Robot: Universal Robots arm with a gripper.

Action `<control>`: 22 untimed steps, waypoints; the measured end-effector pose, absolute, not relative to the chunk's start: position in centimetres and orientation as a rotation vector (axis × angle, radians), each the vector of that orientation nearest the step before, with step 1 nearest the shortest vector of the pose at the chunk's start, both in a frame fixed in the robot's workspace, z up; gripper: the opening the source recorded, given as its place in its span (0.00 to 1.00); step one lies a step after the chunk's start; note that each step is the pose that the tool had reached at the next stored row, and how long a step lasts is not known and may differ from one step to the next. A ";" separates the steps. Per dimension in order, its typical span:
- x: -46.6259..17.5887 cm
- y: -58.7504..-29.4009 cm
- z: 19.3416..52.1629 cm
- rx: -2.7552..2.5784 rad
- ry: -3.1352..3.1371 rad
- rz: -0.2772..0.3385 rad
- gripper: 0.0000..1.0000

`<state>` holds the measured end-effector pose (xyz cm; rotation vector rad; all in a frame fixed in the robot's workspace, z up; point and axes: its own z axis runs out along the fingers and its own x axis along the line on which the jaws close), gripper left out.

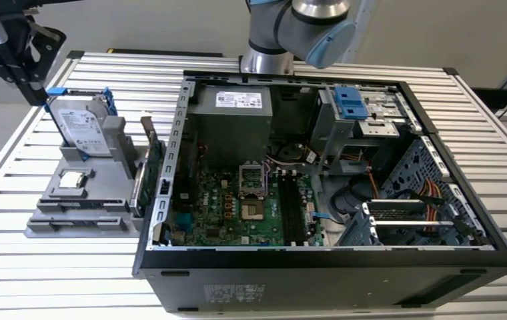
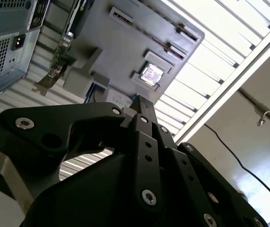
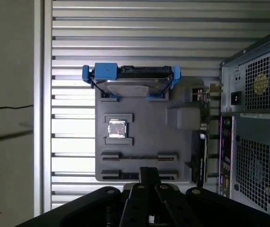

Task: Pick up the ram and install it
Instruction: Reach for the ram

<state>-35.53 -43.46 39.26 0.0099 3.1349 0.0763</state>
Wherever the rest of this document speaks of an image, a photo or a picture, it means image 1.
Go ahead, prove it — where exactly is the hard disk in blue carrier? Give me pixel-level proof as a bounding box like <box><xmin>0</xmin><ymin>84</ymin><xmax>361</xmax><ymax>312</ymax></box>
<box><xmin>35</xmin><ymin>85</ymin><xmax>119</xmax><ymax>161</ymax></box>

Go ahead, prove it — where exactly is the grey parts rack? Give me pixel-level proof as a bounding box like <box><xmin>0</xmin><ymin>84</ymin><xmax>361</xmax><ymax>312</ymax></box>
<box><xmin>24</xmin><ymin>115</ymin><xmax>166</xmax><ymax>239</ymax></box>

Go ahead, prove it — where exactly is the green motherboard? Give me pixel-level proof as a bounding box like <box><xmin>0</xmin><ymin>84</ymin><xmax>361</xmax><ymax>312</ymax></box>
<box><xmin>171</xmin><ymin>166</ymin><xmax>330</xmax><ymax>248</ymax></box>

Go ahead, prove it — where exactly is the grey power supply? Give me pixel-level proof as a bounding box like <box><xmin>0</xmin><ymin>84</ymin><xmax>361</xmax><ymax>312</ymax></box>
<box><xmin>186</xmin><ymin>85</ymin><xmax>275</xmax><ymax>167</ymax></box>

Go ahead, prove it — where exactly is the metal socket cover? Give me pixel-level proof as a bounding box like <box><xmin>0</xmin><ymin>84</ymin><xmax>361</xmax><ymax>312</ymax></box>
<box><xmin>239</xmin><ymin>159</ymin><xmax>267</xmax><ymax>200</ymax></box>

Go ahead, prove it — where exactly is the green graphics card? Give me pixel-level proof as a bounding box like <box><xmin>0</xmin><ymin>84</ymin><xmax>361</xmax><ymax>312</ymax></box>
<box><xmin>130</xmin><ymin>111</ymin><xmax>168</xmax><ymax>217</ymax></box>

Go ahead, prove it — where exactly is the thin red wire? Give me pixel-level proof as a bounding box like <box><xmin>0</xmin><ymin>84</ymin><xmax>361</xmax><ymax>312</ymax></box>
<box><xmin>366</xmin><ymin>165</ymin><xmax>382</xmax><ymax>203</ymax></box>

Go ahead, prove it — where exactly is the silver metal drive cage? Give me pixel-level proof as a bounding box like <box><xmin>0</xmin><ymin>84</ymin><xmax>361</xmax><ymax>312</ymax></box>
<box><xmin>314</xmin><ymin>85</ymin><xmax>415</xmax><ymax>175</ymax></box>

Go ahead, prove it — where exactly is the CPU socket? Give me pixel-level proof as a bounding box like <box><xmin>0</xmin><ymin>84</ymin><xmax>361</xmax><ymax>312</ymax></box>
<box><xmin>239</xmin><ymin>199</ymin><xmax>267</xmax><ymax>221</ymax></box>

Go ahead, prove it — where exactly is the blue plastic drive latch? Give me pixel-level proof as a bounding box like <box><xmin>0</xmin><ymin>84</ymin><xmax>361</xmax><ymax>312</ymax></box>
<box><xmin>332</xmin><ymin>85</ymin><xmax>367</xmax><ymax>119</ymax></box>

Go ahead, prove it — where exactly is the black cable loop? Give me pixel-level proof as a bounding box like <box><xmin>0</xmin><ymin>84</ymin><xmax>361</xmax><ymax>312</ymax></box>
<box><xmin>330</xmin><ymin>175</ymin><xmax>370</xmax><ymax>223</ymax></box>

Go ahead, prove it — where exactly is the black cooler fan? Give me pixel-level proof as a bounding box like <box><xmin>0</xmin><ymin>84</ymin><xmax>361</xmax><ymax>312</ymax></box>
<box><xmin>270</xmin><ymin>139</ymin><xmax>315</xmax><ymax>165</ymax></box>

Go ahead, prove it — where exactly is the thin locking lever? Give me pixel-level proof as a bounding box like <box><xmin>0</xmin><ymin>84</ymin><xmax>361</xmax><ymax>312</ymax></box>
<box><xmin>262</xmin><ymin>165</ymin><xmax>275</xmax><ymax>198</ymax></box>

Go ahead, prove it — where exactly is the black RAM slot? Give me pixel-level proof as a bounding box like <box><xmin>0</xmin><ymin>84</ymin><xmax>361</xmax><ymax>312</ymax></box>
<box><xmin>278</xmin><ymin>169</ymin><xmax>300</xmax><ymax>247</ymax></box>
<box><xmin>290</xmin><ymin>169</ymin><xmax>311</xmax><ymax>247</ymax></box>

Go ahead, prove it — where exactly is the grey disk bay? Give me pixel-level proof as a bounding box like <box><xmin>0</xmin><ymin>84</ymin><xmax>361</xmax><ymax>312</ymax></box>
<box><xmin>336</xmin><ymin>198</ymin><xmax>458</xmax><ymax>247</ymax></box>

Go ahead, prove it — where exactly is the blue expansion slot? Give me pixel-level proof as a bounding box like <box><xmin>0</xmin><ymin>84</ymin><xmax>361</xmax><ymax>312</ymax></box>
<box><xmin>174</xmin><ymin>214</ymin><xmax>194</xmax><ymax>233</ymax></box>

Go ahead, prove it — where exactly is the black PC case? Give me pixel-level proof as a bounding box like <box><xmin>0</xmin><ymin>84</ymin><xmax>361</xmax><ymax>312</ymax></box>
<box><xmin>131</xmin><ymin>69</ymin><xmax>507</xmax><ymax>314</ymax></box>

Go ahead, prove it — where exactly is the blue RAM stick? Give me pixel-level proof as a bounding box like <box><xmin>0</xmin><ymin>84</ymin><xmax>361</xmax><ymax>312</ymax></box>
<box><xmin>31</xmin><ymin>217</ymin><xmax>120</xmax><ymax>226</ymax></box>

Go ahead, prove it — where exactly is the red yellow wire bundle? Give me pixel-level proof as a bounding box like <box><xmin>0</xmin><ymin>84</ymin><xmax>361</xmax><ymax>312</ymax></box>
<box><xmin>417</xmin><ymin>178</ymin><xmax>445</xmax><ymax>234</ymax></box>

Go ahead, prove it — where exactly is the silver CPU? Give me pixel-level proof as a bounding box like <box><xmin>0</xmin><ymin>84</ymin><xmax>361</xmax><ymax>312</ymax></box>
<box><xmin>59</xmin><ymin>172</ymin><xmax>87</xmax><ymax>189</ymax></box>

